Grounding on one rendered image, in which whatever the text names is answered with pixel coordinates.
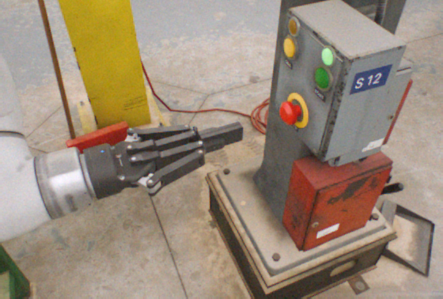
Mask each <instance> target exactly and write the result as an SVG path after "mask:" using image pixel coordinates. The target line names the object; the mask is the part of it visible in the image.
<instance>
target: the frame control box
mask: <svg viewBox="0 0 443 299"><path fill-rule="evenodd" d="M291 17H296V18H297V19H298V21H299V23H300V32H299V35H298V36H291V35H290V32H289V21H290V18H291ZM287 38H290V39H291V40H292V41H293V43H294V46H295V51H294V56H293V57H288V55H286V53H285V50H284V42H285V40H286V39H287ZM326 46H331V47H333V48H334V49H335V54H336V58H335V65H334V66H332V67H330V66H325V65H324V63H323V61H322V59H321V51H322V49H323V47H326ZM405 49H406V44H405V43H404V42H403V41H402V40H400V39H399V38H398V37H395V36H394V35H392V34H391V33H390V32H389V31H386V30H384V28H382V27H381V26H379V25H378V24H376V23H375V22H373V21H371V19H369V18H367V17H365V16H364V15H363V14H362V13H360V12H358V11H357V10H355V9H354V8H352V7H351V6H349V5H347V4H346V3H345V2H343V1H342V0H325V1H322V2H316V3H312V4H308V5H304V6H298V7H294V8H290V9H288V10H287V15H286V23H285V29H284V36H283V41H282V57H281V62H280V68H279V75H278V85H277V91H276V97H275V108H276V109H277V111H278V112H280V109H281V104H282V102H286V101H290V102H291V103H292V104H293V105H299V106H300V109H301V115H300V116H299V117H297V122H296V123H294V124H292V125H290V126H291V127H292V128H293V130H294V131H295V132H296V133H297V134H298V135H299V136H300V138H301V140H302V141H303V142H305V144H306V145H307V147H308V148H310V150H311V151H312V153H313V154H315V155H316V157H317V158H318V159H319V160H320V161H330V160H332V159H334V158H336V157H339V156H342V155H344V154H348V153H353V152H354V151H356V150H359V149H362V148H366V147H367V146H368V145H369V142H370V140H371V138H372V136H373V131H374V129H375V127H376V125H377V122H378V119H379V118H380V116H381V110H382V108H383V107H384V103H385V101H386V99H387V96H388V92H389V90H390V88H391V86H392V83H393V81H394V78H395V76H396V71H397V70H398V67H399V64H400V62H401V59H402V57H403V55H404V52H405ZM321 67H322V68H324V69H325V70H326V72H327V75H328V86H327V88H326V89H322V88H320V87H319V86H318V84H317V83H316V79H315V73H316V70H317V69H318V68H321Z"/></svg>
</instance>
